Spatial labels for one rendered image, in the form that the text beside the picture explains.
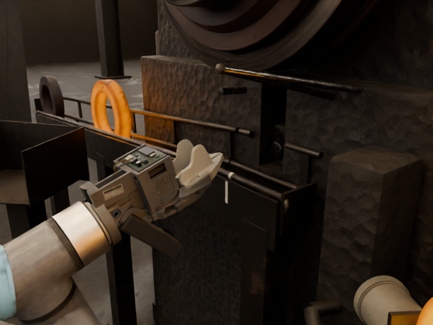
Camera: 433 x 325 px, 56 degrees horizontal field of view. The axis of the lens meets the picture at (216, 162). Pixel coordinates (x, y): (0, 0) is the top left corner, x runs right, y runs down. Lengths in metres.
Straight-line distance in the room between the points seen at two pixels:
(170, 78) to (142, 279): 0.94
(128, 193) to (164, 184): 0.05
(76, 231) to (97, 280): 1.21
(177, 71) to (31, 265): 0.58
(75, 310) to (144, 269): 1.19
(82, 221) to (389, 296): 0.35
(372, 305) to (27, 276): 0.37
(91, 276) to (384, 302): 1.41
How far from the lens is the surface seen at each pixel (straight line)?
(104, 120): 1.20
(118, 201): 0.55
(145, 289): 1.63
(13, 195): 0.98
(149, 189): 0.53
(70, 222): 0.52
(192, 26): 0.69
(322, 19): 0.52
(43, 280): 0.52
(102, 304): 1.60
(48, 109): 1.71
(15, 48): 3.50
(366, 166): 0.50
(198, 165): 0.59
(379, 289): 0.48
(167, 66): 0.98
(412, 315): 0.41
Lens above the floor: 0.96
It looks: 19 degrees down
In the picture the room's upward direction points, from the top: straight up
